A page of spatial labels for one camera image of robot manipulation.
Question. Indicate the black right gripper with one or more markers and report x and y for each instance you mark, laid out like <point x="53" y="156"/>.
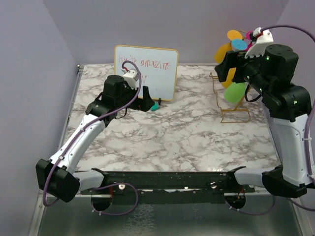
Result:
<point x="232" y="59"/>

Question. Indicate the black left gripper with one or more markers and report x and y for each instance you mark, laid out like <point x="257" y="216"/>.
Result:
<point x="143" y="104"/>

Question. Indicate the blue plastic wine glass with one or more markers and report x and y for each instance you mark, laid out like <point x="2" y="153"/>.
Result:
<point x="239" y="45"/>

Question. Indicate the green plastic wine glass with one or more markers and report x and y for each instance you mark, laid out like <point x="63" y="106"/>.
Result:
<point x="235" y="92"/>

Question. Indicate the orange plastic wine glass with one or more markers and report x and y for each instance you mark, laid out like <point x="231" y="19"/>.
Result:
<point x="229" y="78"/>

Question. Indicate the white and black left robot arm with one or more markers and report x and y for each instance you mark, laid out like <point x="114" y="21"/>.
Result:
<point x="57" y="175"/>

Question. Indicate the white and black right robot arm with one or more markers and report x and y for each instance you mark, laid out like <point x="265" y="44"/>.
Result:
<point x="289" y="107"/>

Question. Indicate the yellow plastic wine glass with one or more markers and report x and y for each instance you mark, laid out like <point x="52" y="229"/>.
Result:
<point x="231" y="35"/>

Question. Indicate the pink plastic wine glass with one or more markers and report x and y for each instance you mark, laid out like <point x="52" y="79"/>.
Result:
<point x="248" y="39"/>

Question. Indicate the teal whiteboard eraser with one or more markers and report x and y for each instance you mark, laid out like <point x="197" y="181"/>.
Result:
<point x="155" y="107"/>

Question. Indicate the yellow framed whiteboard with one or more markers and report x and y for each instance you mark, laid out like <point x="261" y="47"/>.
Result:
<point x="158" y="67"/>

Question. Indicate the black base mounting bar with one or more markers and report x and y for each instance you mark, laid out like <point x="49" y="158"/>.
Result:
<point x="173" y="187"/>

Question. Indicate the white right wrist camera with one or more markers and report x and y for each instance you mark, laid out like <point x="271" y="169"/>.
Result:
<point x="262" y="38"/>

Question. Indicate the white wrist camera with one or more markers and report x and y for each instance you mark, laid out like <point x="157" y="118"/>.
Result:
<point x="131" y="77"/>
<point x="262" y="38"/>

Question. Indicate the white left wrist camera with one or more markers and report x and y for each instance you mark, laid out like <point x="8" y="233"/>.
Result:
<point x="131" y="77"/>

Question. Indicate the gold wire wine glass rack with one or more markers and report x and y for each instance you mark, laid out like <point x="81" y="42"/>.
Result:
<point x="229" y="112"/>

